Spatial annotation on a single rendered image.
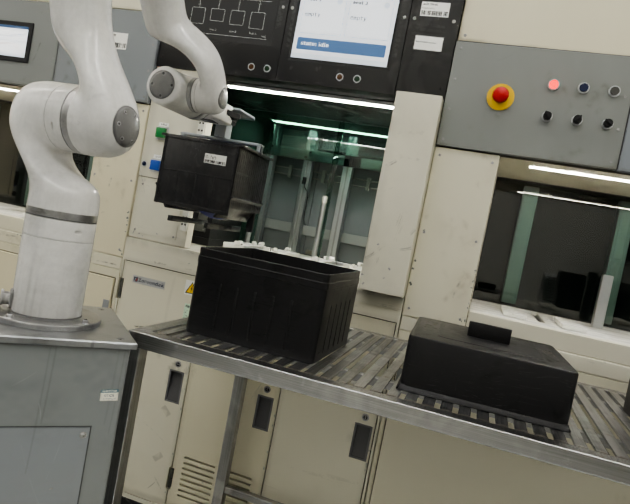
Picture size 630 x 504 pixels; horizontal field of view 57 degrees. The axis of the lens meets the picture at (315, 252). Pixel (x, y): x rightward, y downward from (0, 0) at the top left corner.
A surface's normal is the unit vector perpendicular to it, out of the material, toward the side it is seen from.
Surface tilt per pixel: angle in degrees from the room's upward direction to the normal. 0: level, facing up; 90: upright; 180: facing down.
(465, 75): 90
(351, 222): 90
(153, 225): 90
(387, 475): 90
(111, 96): 69
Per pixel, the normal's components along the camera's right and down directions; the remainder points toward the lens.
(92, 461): 0.47, 0.14
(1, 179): -0.28, 0.00
